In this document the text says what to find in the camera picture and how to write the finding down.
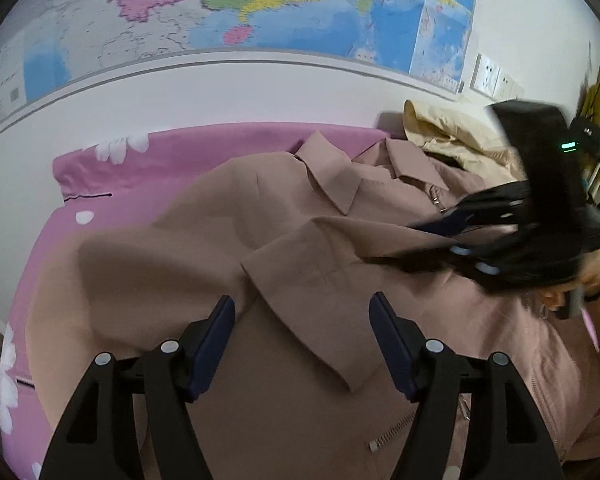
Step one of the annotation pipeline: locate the dusty pink jacket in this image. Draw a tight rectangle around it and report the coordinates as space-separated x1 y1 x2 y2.
24 130 600 480

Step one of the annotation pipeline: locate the person's right hand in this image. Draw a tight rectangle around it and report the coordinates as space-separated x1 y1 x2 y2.
536 249 600 311

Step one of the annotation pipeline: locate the cream yellow jacket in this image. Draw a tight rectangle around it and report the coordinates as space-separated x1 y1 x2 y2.
402 100 527 184

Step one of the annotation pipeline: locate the black handbag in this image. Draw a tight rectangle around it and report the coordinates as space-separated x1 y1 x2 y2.
570 118 600 158

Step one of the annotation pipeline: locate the pink floral bed sheet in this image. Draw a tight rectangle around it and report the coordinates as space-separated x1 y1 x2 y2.
0 121 600 480

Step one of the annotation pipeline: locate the white wall socket middle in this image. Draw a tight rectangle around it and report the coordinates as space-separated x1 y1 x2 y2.
493 70 517 102

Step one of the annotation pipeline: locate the white wall socket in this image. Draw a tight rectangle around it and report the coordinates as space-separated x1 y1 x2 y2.
493 70 517 102
470 54 501 98

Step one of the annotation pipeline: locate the white wall socket left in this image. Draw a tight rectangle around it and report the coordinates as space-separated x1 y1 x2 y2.
470 54 501 98

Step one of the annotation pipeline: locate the colourful wall map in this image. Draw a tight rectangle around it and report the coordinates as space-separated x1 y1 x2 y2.
0 0 476 125

